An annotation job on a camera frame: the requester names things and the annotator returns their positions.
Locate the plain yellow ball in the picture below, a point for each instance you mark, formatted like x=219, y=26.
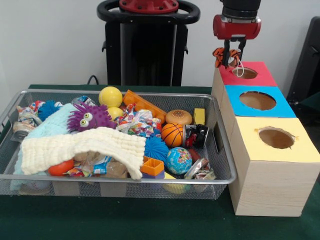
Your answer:
x=110, y=97

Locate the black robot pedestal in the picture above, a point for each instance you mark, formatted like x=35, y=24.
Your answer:
x=140, y=55

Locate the dark green table cloth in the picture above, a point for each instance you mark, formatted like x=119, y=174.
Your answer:
x=150, y=220

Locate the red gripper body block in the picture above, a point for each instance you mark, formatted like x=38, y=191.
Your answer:
x=237, y=30

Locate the orange basketball toy ball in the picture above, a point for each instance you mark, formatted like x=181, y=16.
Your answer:
x=172, y=135

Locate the long orange building block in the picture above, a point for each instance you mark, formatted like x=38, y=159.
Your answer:
x=151, y=167

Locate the striped tiger toy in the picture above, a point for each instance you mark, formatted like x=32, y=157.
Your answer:
x=218, y=52

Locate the black panel on stand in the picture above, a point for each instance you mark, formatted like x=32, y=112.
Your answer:
x=307, y=65

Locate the large blue spiky ball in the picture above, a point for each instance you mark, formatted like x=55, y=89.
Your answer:
x=156, y=149

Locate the light blue knitted cloth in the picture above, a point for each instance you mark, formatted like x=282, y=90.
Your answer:
x=50, y=125

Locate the cream waffle cloth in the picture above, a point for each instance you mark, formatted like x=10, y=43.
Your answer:
x=75, y=145

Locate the wooden box with three holes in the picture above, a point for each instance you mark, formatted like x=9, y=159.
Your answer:
x=270, y=165

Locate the tan orange ball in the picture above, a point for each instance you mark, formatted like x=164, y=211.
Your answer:
x=179, y=117

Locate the purple spiky ball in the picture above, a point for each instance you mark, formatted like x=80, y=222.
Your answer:
x=97, y=120

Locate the blue patterned ball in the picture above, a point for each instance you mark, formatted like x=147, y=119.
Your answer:
x=179, y=161

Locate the shallow clear mesh bin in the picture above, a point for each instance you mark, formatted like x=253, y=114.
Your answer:
x=220, y=175

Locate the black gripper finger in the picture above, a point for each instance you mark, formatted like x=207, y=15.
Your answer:
x=226, y=52
x=242, y=49

